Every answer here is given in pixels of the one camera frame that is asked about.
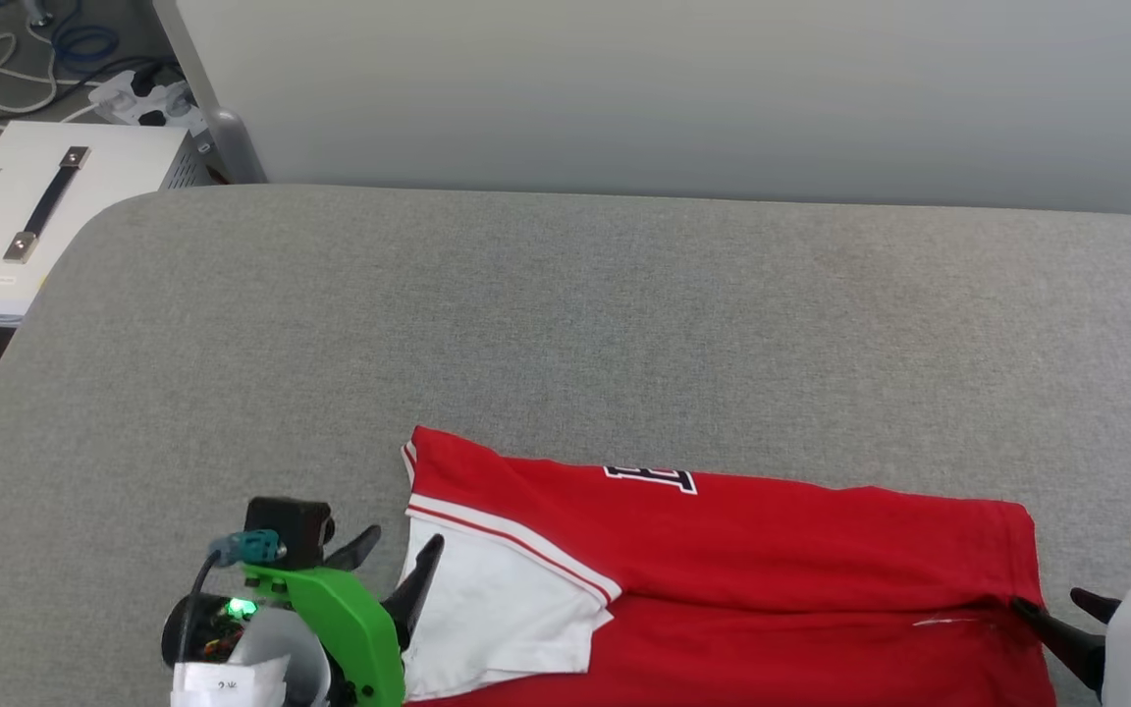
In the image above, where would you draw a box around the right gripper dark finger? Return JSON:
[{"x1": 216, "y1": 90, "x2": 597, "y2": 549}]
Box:
[
  {"x1": 1010, "y1": 596, "x2": 1108, "y2": 693},
  {"x1": 1070, "y1": 587, "x2": 1124, "y2": 624}
]

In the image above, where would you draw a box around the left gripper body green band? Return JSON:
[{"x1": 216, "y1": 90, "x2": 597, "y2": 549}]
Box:
[{"x1": 161, "y1": 563, "x2": 407, "y2": 707}]

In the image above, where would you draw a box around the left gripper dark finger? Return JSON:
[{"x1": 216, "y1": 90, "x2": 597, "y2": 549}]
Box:
[
  {"x1": 323, "y1": 525, "x2": 383, "y2": 573},
  {"x1": 384, "y1": 534, "x2": 447, "y2": 651}
]

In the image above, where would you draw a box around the red white basketball jersey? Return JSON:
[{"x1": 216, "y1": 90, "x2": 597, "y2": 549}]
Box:
[{"x1": 401, "y1": 424, "x2": 1059, "y2": 707}]

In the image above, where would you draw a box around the white paper tape label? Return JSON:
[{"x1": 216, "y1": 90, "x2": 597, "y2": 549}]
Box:
[{"x1": 173, "y1": 663, "x2": 292, "y2": 707}]

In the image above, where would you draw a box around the pale grey back panel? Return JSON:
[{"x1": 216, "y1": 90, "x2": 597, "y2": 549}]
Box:
[{"x1": 153, "y1": 0, "x2": 1131, "y2": 223}]

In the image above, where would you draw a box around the left black cable teal connector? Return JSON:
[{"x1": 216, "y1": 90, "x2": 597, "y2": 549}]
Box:
[{"x1": 186, "y1": 529, "x2": 288, "y2": 644}]

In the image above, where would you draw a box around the black strap handle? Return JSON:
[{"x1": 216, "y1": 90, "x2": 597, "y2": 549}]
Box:
[{"x1": 3, "y1": 145, "x2": 92, "y2": 264}]

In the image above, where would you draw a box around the white floor cable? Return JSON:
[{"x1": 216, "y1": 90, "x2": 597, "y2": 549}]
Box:
[{"x1": 0, "y1": 32, "x2": 100, "y2": 132}]

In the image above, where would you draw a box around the blue coiled cable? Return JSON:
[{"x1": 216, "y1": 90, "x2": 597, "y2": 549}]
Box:
[{"x1": 48, "y1": 18, "x2": 122, "y2": 65}]

